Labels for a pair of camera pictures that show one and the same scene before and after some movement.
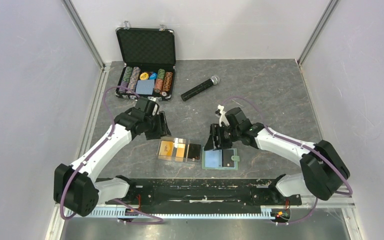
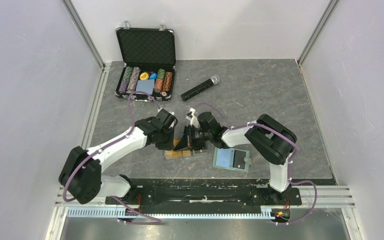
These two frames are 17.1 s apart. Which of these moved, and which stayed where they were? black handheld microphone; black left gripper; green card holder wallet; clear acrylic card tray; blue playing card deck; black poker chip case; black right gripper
Moved: clear acrylic card tray; black left gripper; green card holder wallet; black right gripper
Stayed: black poker chip case; blue playing card deck; black handheld microphone
